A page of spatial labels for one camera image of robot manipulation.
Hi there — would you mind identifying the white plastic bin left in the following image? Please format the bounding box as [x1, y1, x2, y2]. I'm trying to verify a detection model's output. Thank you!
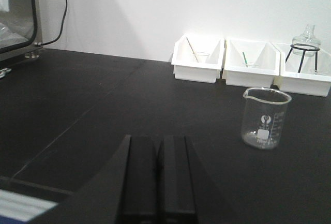
[171, 33, 225, 83]

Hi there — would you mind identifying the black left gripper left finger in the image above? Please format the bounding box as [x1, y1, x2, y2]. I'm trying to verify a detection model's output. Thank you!
[122, 136, 157, 223]

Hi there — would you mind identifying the empty glass beaker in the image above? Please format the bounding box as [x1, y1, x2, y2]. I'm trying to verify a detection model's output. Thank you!
[241, 87, 292, 150]

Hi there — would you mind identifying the white plastic bin middle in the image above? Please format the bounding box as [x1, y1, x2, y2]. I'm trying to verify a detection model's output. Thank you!
[222, 38, 280, 87]

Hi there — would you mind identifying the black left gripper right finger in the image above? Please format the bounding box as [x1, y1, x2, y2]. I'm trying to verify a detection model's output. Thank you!
[157, 136, 198, 223]

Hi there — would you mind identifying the white plastic bin right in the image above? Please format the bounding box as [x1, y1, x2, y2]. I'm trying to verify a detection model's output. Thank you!
[273, 43, 330, 97]

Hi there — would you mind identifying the white plastic bin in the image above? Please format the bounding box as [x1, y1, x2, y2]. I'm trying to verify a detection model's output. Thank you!
[222, 38, 280, 87]
[171, 33, 225, 83]
[273, 43, 330, 97]

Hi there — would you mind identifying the black power cable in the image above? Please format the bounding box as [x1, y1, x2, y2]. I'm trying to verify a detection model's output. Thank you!
[33, 0, 68, 46]

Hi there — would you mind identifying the lab cabinet with glass door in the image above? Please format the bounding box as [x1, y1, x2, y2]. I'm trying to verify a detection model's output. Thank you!
[1, 0, 42, 78]

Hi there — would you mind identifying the black wire tripod stand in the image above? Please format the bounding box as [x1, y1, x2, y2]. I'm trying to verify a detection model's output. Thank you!
[285, 43, 320, 73]

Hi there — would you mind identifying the thin brown stirring rod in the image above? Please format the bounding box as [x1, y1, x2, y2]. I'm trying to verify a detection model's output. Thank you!
[186, 37, 199, 63]

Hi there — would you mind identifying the glass alcohol lamp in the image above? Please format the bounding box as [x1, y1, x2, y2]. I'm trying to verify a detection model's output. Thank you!
[292, 24, 321, 57]

